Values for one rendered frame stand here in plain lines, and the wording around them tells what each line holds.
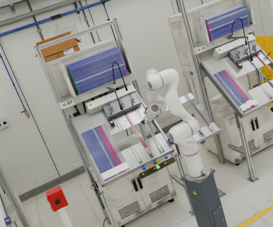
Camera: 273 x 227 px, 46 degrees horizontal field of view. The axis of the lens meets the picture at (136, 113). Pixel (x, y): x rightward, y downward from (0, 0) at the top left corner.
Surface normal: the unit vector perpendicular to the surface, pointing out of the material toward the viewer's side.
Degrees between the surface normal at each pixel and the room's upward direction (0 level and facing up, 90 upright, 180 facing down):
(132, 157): 43
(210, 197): 90
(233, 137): 90
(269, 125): 90
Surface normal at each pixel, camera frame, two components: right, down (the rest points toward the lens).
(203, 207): -0.71, 0.43
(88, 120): 0.02, -0.53
